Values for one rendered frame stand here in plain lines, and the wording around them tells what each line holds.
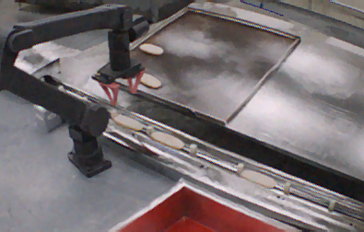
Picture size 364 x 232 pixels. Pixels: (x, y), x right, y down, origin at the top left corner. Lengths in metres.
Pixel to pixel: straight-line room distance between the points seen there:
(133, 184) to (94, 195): 0.11
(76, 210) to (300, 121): 0.62
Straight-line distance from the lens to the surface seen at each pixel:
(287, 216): 0.97
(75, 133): 1.15
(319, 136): 1.15
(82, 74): 1.69
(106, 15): 1.08
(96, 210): 1.06
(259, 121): 1.20
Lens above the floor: 1.54
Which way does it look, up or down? 32 degrees down
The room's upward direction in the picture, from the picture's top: 3 degrees counter-clockwise
